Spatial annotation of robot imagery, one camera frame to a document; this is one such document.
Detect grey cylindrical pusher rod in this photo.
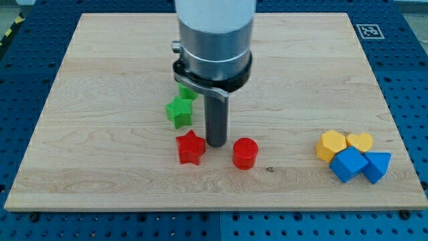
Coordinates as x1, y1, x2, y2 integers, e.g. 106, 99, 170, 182
204, 96, 229, 147

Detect red star block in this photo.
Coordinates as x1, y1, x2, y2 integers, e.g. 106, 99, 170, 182
176, 130, 206, 165

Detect green block behind arm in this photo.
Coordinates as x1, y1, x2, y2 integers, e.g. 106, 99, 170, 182
177, 83, 199, 100

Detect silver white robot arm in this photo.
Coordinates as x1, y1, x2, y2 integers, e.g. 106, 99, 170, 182
171, 0, 256, 147

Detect green star block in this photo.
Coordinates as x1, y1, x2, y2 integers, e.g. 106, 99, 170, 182
165, 96, 193, 129

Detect red cylinder block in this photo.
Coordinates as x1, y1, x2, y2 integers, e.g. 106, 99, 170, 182
232, 137, 259, 170

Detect light wooden board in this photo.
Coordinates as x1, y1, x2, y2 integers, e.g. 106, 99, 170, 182
5, 13, 427, 212

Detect yellow hexagon block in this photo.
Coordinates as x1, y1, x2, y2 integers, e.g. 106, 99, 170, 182
315, 130, 347, 163

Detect blue cube block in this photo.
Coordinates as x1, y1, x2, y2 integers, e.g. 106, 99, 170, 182
330, 147, 368, 183

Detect yellow heart block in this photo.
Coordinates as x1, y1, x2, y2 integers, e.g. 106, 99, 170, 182
345, 133, 374, 153

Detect white fiducial marker tag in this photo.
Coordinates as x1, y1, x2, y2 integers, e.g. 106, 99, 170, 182
356, 24, 385, 39

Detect blue triangle block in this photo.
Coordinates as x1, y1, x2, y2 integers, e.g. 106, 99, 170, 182
362, 152, 392, 184

